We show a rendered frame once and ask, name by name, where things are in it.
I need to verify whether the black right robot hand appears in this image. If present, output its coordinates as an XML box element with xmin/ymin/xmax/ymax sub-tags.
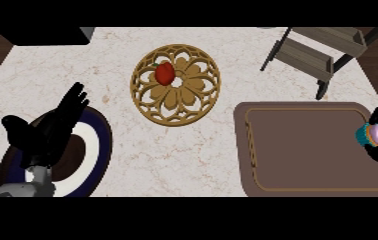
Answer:
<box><xmin>365</xmin><ymin>106</ymin><xmax>378</xmax><ymax>163</ymax></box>

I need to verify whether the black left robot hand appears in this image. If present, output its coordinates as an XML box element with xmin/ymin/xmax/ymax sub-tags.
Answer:
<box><xmin>0</xmin><ymin>81</ymin><xmax>92</xmax><ymax>169</ymax></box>

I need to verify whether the brown rectangular tray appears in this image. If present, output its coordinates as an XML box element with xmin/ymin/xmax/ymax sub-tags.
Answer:
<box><xmin>232</xmin><ymin>101</ymin><xmax>378</xmax><ymax>198</ymax></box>

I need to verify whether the blue white brown round plate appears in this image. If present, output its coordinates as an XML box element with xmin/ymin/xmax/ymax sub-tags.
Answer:
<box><xmin>0</xmin><ymin>105</ymin><xmax>114</xmax><ymax>198</ymax></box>

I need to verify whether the dark black appliance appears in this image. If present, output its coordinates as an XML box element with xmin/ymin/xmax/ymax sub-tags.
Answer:
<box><xmin>0</xmin><ymin>26</ymin><xmax>98</xmax><ymax>47</ymax></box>

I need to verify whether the red bell pepper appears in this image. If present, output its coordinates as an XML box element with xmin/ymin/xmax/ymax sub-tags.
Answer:
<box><xmin>154</xmin><ymin>61</ymin><xmax>177</xmax><ymax>87</ymax></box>

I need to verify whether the round wooden openwork trivet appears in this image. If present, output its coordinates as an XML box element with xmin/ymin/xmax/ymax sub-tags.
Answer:
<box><xmin>129</xmin><ymin>43</ymin><xmax>223</xmax><ymax>128</ymax></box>

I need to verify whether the wooden tiered basket black frame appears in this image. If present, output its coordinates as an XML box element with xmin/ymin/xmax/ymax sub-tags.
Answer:
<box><xmin>259</xmin><ymin>26</ymin><xmax>378</xmax><ymax>101</ymax></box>

